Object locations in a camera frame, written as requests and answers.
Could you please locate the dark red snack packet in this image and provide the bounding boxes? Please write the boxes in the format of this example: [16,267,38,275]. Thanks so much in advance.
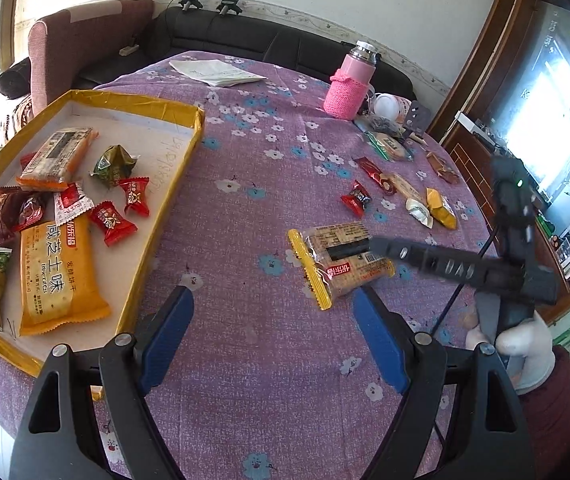
[0,186,52,249]

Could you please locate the large orange cracker packet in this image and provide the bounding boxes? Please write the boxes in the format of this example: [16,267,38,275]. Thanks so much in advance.
[18,214,112,337]

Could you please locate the purple floral tablecloth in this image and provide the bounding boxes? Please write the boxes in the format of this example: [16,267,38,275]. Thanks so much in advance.
[0,49,513,480]

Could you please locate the person's right forearm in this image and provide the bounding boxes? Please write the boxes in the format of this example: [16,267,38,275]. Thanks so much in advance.
[514,344,570,463]

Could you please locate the brown armchair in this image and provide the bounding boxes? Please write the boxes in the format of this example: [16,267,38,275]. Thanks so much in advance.
[27,0,156,119]

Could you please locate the dark red snack bar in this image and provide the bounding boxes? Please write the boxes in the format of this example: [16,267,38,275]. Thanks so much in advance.
[353,156,396,196]

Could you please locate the grey phone stand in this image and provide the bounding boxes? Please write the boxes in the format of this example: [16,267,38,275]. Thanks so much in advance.
[404,100,434,147]

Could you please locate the black sofa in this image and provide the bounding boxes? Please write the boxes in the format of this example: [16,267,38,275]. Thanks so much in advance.
[72,2,419,104]

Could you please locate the black cushion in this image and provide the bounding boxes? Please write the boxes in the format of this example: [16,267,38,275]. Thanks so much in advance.
[0,56,34,99]

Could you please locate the cracker packet with yellow ends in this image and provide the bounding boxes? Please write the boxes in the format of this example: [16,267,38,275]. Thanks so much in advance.
[287,221,397,312]

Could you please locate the clear cracker packet orange end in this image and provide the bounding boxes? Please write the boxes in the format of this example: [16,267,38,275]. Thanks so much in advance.
[382,172,426,206]

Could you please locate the biscuit bag with green seal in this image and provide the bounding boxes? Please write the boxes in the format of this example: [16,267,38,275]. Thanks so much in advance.
[364,131,414,162]

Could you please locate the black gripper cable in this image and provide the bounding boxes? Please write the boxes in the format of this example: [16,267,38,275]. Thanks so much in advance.
[429,227,498,337]

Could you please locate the yellow-edged cardboard tray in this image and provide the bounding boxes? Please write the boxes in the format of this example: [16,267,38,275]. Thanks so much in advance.
[0,89,206,401]

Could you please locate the white and green snack packet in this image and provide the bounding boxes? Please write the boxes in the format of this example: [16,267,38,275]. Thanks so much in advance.
[404,198,434,229]

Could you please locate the brown snack bar wrapper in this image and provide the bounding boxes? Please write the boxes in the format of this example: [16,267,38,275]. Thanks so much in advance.
[424,152,461,184]

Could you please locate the white plastic jar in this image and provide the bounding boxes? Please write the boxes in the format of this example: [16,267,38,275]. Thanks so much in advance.
[371,93,414,121]

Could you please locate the wooden cabinet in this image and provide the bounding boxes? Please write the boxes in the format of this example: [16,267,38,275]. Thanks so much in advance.
[425,110,570,323]

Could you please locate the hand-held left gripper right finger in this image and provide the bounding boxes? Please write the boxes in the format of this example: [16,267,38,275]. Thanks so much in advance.
[352,287,538,480]

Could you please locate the person's right hand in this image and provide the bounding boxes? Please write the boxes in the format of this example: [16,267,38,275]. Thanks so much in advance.
[458,310,556,396]

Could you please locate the glass window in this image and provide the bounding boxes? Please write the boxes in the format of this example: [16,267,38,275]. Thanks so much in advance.
[490,0,570,281]

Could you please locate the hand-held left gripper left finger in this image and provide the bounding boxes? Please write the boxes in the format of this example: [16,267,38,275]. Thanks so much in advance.
[10,285,196,480]

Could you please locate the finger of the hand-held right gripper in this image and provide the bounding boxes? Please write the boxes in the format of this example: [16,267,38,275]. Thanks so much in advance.
[367,236,527,296]

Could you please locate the white power strip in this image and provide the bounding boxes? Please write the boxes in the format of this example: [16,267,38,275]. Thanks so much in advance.
[457,111,497,142]

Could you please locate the small cracker packet orange ends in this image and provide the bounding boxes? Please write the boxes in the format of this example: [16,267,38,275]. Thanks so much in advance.
[17,127,100,192]

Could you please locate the folded white paper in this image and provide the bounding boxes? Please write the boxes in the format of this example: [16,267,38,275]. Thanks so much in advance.
[168,58,268,88]

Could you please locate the pink bottle with knitted sleeve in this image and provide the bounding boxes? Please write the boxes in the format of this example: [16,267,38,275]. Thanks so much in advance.
[322,39,382,121]

